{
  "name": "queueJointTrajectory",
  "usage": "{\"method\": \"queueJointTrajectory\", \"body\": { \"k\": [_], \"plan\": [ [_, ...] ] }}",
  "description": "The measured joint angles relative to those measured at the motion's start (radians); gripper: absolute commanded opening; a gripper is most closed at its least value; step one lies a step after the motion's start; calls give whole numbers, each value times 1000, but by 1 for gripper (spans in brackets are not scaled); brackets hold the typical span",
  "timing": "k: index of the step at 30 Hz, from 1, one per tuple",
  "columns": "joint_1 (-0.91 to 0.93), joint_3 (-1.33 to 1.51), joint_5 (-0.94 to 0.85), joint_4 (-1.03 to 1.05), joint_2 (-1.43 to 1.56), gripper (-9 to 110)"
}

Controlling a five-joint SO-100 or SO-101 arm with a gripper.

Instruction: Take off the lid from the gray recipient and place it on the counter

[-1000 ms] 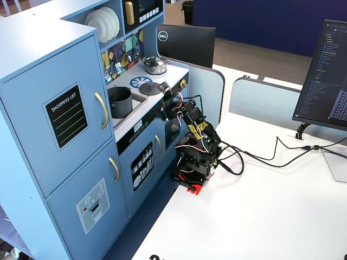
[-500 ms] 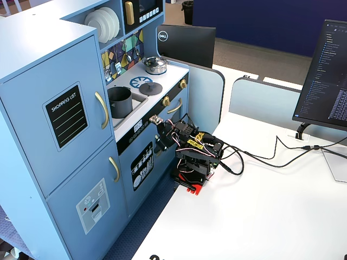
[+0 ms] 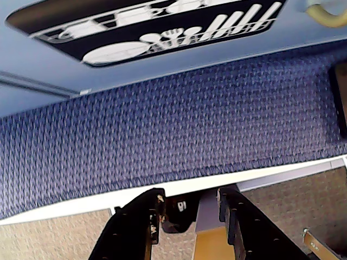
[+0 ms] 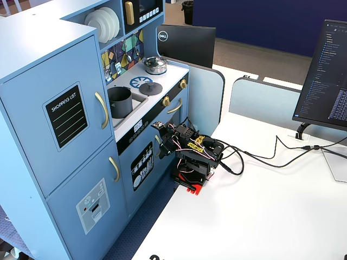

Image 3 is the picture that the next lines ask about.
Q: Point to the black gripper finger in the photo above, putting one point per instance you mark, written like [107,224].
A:
[254,233]
[132,233]

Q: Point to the blue textured floor mat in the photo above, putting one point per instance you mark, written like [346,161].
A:
[162,130]

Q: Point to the blue toy play kitchen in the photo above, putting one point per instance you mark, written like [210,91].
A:
[16,103]

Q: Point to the blue dishwasher door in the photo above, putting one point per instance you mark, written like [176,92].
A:
[189,54]

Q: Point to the black dishwasher rack sticker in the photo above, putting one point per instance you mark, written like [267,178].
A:
[40,19]

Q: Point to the small metal bracket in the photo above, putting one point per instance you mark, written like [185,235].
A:
[310,241]

